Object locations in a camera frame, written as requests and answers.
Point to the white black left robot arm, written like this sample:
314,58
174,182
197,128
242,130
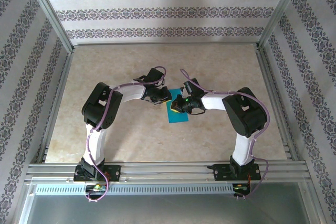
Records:
97,142

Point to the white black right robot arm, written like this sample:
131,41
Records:
244,145

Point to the grey metal sheet panel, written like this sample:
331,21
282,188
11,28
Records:
168,211

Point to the aluminium rear rail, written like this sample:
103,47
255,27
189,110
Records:
165,43

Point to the aluminium mounting rail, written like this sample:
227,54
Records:
168,172

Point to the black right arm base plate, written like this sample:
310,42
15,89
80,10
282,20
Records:
223,172

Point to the aluminium side rail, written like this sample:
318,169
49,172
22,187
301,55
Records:
56,103
275,103

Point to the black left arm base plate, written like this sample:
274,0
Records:
115,172

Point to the aluminium frame post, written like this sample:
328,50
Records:
282,11
50,14

